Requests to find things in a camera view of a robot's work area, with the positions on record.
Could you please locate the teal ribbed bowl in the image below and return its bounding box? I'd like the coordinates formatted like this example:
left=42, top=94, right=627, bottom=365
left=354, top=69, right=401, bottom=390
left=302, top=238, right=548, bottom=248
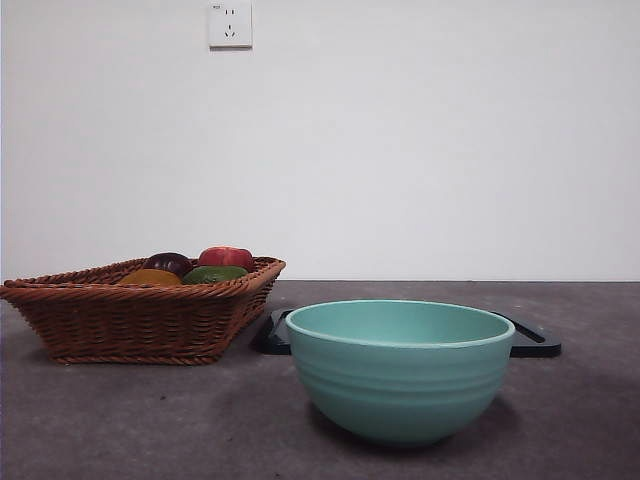
left=284, top=298, right=516, bottom=448

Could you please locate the orange-brown round fruit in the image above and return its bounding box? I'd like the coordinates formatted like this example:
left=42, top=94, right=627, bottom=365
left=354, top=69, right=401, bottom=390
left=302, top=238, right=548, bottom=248
left=118, top=268, right=184, bottom=287

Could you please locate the red apple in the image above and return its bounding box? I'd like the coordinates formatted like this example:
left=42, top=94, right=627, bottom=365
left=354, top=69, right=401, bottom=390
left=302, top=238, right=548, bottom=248
left=198, top=245, right=255, bottom=271

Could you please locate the dark rectangular tray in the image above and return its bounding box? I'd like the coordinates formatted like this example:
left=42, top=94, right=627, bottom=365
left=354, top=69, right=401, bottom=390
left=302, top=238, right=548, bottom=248
left=249, top=308, right=562, bottom=357

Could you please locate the green fruit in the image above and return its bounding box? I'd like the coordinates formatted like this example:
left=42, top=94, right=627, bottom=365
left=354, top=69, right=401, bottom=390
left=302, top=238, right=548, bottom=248
left=182, top=264, right=249, bottom=285

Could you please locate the dark purple fruit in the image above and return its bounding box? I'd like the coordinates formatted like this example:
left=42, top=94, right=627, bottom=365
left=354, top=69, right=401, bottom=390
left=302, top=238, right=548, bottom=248
left=143, top=251, right=194, bottom=276

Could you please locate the brown wicker basket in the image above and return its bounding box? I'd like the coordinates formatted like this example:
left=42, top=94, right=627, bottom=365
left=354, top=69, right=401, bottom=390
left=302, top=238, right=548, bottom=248
left=0, top=255, right=286, bottom=365

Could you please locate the white wall socket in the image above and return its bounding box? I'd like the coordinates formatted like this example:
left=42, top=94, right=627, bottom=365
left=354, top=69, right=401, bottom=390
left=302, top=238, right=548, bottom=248
left=208, top=1, right=254, bottom=50

